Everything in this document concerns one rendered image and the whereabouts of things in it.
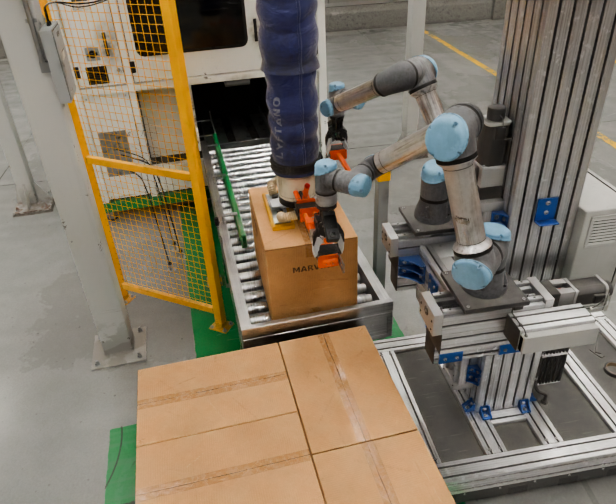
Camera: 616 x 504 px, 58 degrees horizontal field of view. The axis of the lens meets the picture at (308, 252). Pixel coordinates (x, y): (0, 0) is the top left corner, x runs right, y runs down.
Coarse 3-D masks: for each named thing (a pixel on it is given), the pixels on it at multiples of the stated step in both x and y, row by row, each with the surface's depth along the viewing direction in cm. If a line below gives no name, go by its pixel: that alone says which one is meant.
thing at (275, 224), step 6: (264, 198) 263; (270, 198) 262; (270, 204) 257; (270, 210) 253; (276, 210) 252; (282, 210) 247; (288, 210) 252; (270, 216) 248; (270, 222) 245; (276, 222) 243; (282, 222) 242; (288, 222) 243; (276, 228) 240; (282, 228) 241; (288, 228) 242
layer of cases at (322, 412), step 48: (336, 336) 243; (144, 384) 224; (192, 384) 223; (240, 384) 222; (288, 384) 221; (336, 384) 219; (384, 384) 218; (144, 432) 204; (192, 432) 203; (240, 432) 202; (288, 432) 201; (336, 432) 200; (384, 432) 199; (144, 480) 187; (192, 480) 186; (240, 480) 185; (288, 480) 185; (336, 480) 184; (384, 480) 183; (432, 480) 182
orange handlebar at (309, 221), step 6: (336, 156) 275; (342, 156) 271; (342, 162) 265; (348, 168) 259; (294, 192) 241; (300, 198) 236; (306, 216) 223; (306, 222) 218; (312, 222) 218; (312, 228) 215; (324, 240) 208; (336, 258) 197; (324, 264) 196; (330, 264) 196
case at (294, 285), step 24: (264, 192) 274; (264, 216) 253; (336, 216) 250; (264, 240) 236; (288, 240) 235; (264, 264) 244; (288, 264) 235; (312, 264) 238; (264, 288) 268; (288, 288) 242; (312, 288) 245; (336, 288) 248; (288, 312) 249; (312, 312) 252
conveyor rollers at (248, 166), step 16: (256, 144) 432; (224, 160) 411; (240, 160) 414; (256, 160) 408; (240, 176) 384; (256, 176) 385; (272, 176) 387; (224, 192) 366; (240, 192) 368; (224, 208) 351; (240, 208) 345; (240, 256) 300; (240, 272) 293; (256, 272) 286; (256, 288) 278; (256, 304) 264; (256, 320) 255
